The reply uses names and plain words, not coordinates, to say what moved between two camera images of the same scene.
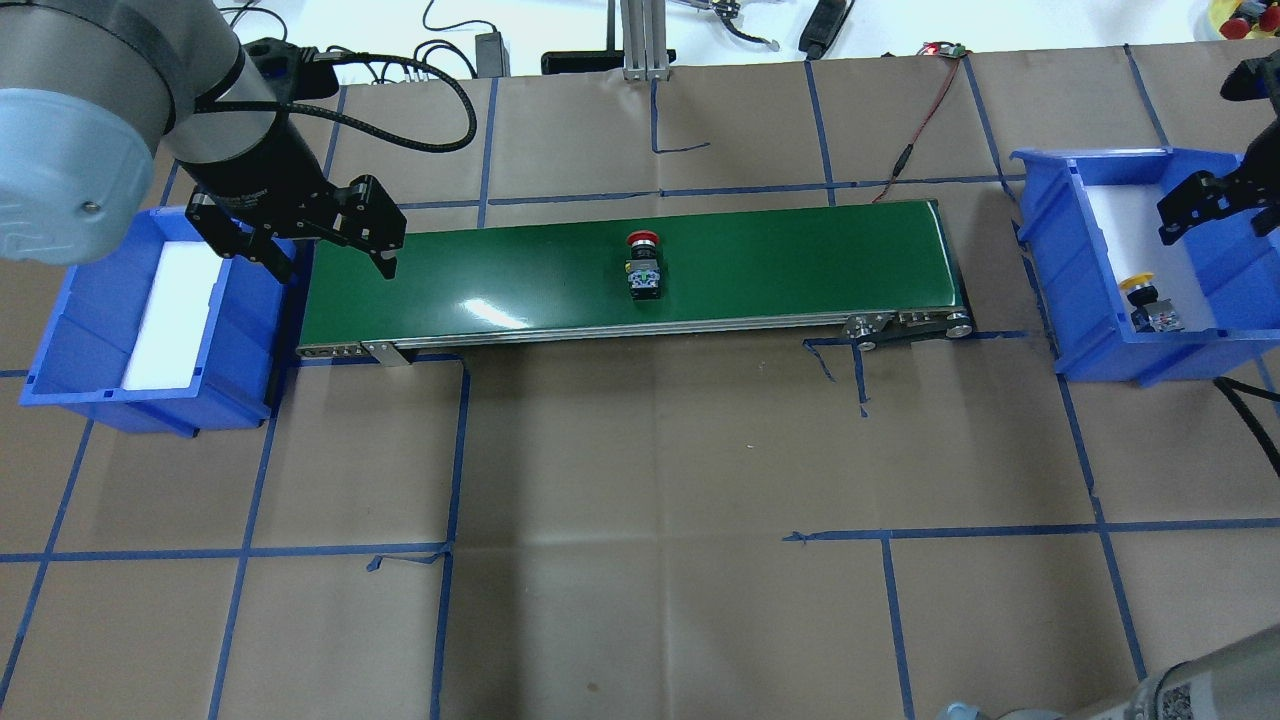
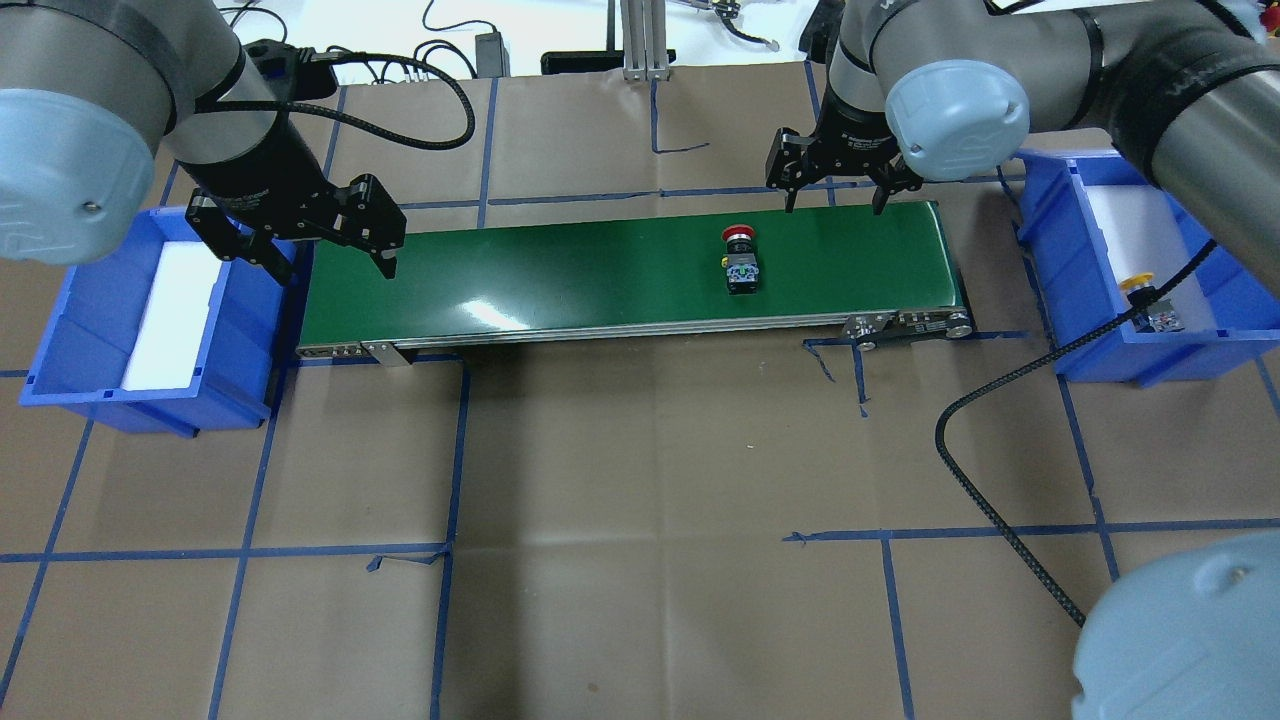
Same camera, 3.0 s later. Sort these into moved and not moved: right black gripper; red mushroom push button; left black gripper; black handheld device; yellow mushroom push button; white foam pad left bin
Moved: right black gripper; red mushroom push button
Not moved: yellow mushroom push button; left black gripper; black handheld device; white foam pad left bin
